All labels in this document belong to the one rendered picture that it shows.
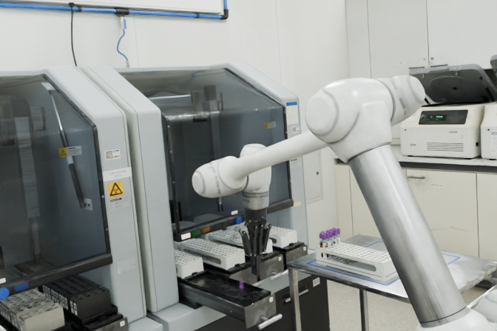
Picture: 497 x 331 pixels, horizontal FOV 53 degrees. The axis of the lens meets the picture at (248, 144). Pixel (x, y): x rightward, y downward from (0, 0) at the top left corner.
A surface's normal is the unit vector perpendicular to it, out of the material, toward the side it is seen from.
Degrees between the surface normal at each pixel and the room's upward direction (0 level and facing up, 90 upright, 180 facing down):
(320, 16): 90
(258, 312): 90
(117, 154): 90
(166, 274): 90
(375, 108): 70
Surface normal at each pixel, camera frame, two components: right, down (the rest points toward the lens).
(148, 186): 0.68, 0.02
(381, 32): -0.73, 0.13
